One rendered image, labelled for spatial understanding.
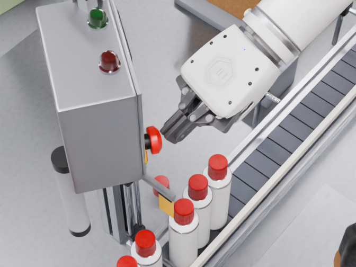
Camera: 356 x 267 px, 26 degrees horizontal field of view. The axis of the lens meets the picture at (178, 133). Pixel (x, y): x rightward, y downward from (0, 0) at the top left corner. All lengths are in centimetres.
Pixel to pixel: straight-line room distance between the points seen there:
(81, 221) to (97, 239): 31
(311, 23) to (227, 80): 13
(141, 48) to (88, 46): 85
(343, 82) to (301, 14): 72
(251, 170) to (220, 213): 16
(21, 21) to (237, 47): 95
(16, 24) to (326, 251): 89
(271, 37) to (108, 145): 24
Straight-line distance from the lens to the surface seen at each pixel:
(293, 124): 160
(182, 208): 125
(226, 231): 142
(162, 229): 137
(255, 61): 99
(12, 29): 186
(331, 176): 161
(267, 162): 155
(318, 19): 99
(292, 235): 147
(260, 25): 98
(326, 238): 148
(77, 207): 117
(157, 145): 101
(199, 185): 127
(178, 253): 135
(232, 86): 98
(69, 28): 96
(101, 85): 90
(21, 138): 166
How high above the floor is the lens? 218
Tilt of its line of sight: 56 degrees down
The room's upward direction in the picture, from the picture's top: straight up
